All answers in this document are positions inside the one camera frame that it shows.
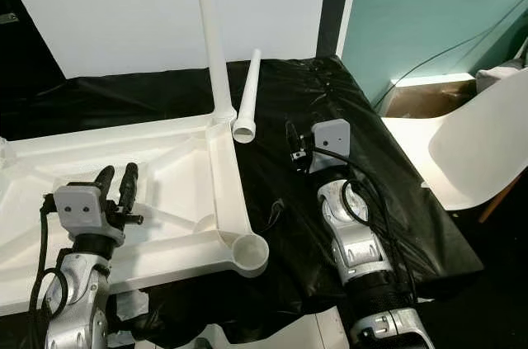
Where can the white plastic table top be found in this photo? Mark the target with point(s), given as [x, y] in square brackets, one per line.
[181, 184]

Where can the white plastic table leg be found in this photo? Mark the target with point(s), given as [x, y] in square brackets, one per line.
[247, 101]
[214, 35]

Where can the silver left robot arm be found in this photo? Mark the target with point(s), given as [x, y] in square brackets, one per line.
[82, 299]

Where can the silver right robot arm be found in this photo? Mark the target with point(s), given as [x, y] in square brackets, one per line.
[351, 233]

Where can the brown cardboard box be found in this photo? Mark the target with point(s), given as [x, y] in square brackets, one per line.
[421, 97]

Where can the white plastic chair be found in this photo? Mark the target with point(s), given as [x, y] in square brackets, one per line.
[470, 147]

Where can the small white bundle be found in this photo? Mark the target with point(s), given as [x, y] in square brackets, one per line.
[502, 75]

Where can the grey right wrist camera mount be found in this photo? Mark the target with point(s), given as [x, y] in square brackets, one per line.
[330, 139]

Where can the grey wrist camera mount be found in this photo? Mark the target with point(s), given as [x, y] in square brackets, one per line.
[78, 209]
[330, 139]

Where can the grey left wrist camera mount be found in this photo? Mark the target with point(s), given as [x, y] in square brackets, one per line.
[78, 209]

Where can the small grey wall plate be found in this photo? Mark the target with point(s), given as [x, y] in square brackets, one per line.
[8, 18]

